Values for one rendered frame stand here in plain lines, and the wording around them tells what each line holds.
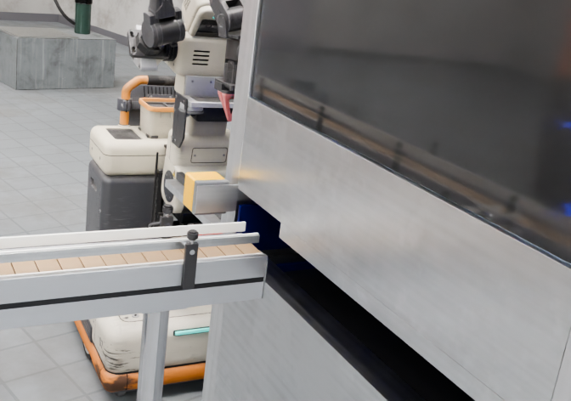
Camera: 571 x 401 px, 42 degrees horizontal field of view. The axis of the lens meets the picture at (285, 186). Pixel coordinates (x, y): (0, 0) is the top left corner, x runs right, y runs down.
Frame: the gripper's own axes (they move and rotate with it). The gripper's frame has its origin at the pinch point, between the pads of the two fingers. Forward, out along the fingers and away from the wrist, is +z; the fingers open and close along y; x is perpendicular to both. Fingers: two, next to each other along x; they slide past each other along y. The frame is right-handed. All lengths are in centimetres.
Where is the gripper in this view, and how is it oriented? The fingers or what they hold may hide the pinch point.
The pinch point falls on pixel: (230, 118)
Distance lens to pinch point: 189.1
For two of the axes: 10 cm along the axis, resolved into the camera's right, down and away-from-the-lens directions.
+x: 8.8, -0.3, 4.8
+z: -1.2, 9.5, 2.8
